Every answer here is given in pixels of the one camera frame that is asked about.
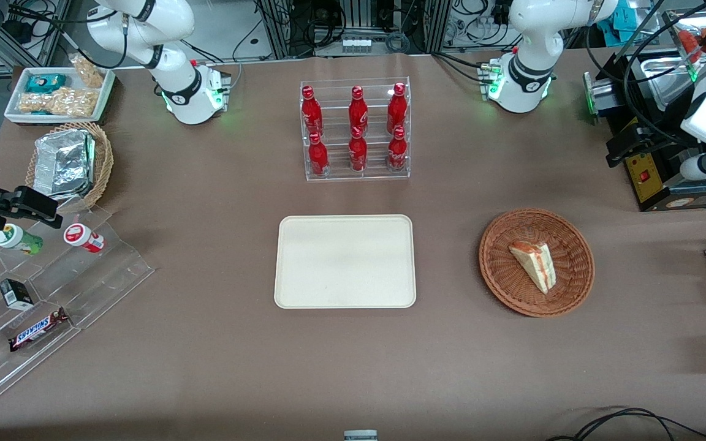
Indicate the triangular sandwich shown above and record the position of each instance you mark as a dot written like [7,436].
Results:
[534,263]

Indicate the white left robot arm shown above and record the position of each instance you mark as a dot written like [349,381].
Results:
[521,79]

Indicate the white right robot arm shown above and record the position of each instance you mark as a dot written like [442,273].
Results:
[187,92]

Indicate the white rectangular snack tray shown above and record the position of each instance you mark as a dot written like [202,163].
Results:
[16,113]

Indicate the light tan wicker basket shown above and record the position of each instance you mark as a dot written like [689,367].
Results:
[103,165]

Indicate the brown round wicker basket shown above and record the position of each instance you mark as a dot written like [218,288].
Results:
[512,288]

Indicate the cream rectangular plastic tray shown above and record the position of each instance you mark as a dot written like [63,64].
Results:
[345,261]

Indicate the green snack cup white lid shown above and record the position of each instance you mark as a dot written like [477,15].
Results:
[19,239]

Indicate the black food warmer appliance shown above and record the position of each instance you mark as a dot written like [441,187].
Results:
[653,184]

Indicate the silver foil package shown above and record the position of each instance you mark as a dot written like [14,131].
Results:
[62,162]

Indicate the red snack cup white lid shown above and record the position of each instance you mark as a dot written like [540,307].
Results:
[83,237]

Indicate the red packet in warmer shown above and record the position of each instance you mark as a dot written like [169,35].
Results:
[690,43]

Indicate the black box with barcode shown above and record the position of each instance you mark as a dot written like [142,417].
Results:
[17,294]

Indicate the large clear peanut bag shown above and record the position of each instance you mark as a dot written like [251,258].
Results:
[59,102]

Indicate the teal snack packet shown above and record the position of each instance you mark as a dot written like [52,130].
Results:
[45,82]

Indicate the teal box in background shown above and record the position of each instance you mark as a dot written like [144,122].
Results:
[619,18]

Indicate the Snickers chocolate bar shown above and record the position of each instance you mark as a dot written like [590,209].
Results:
[37,331]

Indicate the small clear peanut bag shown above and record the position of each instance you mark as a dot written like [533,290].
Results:
[89,72]

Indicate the red cola bottle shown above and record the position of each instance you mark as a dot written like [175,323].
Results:
[397,152]
[358,153]
[318,156]
[311,113]
[358,110]
[396,109]

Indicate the clear acrylic bottle rack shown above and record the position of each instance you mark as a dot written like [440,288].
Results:
[334,174]

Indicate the grey device at table edge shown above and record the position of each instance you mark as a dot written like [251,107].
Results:
[360,435]

